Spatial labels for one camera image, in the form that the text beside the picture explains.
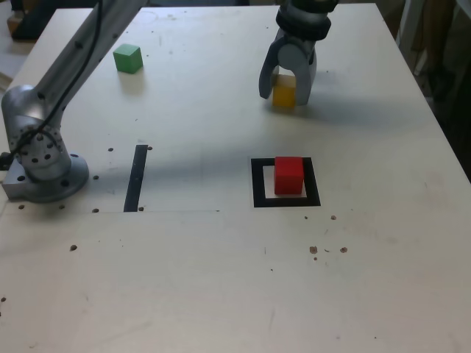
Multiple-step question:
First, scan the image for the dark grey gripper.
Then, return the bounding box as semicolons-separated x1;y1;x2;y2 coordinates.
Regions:
258;31;318;107

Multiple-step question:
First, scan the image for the yellow cube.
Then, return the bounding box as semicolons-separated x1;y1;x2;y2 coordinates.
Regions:
271;73;297;109

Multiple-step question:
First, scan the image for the red cube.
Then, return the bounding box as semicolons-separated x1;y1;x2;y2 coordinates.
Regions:
274;156;305;196

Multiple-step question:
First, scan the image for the green cube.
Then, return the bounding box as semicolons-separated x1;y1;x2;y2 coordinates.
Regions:
112;43;144;74

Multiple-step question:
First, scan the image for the black tape square outline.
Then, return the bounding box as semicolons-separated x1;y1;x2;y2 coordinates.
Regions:
250;157;322;209

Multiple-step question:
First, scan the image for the black tape strip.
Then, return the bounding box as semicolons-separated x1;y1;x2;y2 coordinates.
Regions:
123;144;148;213

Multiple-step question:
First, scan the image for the brown cardboard box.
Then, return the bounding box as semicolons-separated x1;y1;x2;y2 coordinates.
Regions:
6;16;24;36

